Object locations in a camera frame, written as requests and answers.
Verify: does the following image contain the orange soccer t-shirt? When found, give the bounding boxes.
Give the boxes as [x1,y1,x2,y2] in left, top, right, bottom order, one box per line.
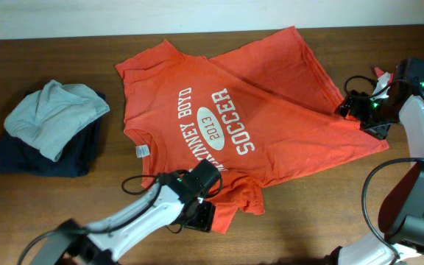
[116,27,388,233]

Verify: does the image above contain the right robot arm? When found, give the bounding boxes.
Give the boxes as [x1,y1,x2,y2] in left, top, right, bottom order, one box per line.
[323,58,424,265]

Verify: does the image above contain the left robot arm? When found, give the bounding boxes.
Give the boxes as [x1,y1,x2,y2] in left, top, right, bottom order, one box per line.
[18,160,223,264]

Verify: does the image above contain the light grey folded shirt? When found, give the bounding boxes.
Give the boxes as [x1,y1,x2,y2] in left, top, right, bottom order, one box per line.
[4,80,110,162]

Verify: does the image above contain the dark navy folded garment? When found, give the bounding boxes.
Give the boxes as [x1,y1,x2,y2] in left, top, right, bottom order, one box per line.
[0,91,107,178]

